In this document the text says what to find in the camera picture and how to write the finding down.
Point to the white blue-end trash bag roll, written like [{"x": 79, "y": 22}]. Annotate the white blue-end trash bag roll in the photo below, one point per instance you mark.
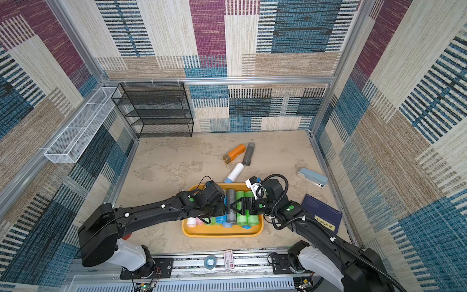
[{"x": 234, "y": 174}]

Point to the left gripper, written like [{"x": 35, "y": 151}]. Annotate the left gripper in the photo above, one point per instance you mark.
[{"x": 222, "y": 210}]

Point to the yellow plastic storage tray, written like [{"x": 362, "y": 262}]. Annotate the yellow plastic storage tray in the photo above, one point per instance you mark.
[{"x": 218, "y": 231}]

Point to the light blue trash bag roll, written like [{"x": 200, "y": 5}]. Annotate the light blue trash bag roll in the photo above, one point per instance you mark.
[{"x": 222, "y": 220}]

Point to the light blue stapler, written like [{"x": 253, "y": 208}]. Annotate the light blue stapler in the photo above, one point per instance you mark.
[{"x": 312, "y": 177}]

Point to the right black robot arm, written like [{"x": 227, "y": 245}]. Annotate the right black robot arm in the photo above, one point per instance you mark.
[{"x": 346, "y": 266}]

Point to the tape roll on rail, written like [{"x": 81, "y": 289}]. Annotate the tape roll on rail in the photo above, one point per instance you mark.
[{"x": 210, "y": 262}]

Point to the white wire mesh basket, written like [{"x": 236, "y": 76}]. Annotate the white wire mesh basket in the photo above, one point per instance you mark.
[{"x": 69, "y": 146}]

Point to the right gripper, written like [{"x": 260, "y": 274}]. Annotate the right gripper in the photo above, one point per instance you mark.
[{"x": 252, "y": 205}]

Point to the white blue trash bag roll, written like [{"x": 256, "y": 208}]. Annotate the white blue trash bag roll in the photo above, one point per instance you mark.
[{"x": 192, "y": 222}]

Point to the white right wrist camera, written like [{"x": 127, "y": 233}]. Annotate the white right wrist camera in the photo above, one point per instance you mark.
[{"x": 254, "y": 184}]

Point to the dark blue notebook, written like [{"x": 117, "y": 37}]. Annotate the dark blue notebook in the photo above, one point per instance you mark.
[{"x": 323, "y": 213}]

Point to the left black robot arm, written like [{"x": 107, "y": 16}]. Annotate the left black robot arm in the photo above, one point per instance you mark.
[{"x": 99, "y": 234}]

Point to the green trash bag roll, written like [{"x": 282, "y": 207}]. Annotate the green trash bag roll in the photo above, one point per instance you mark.
[{"x": 252, "y": 220}]

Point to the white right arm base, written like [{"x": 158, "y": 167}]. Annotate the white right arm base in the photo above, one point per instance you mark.
[{"x": 302, "y": 258}]

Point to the black mesh shelf rack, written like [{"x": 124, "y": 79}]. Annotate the black mesh shelf rack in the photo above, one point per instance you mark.
[{"x": 155, "y": 109}]

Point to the orange trash bag roll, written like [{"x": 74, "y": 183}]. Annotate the orange trash bag roll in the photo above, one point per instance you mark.
[{"x": 229, "y": 157}]

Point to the white red label card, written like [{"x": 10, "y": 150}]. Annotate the white red label card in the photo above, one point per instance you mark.
[{"x": 228, "y": 258}]

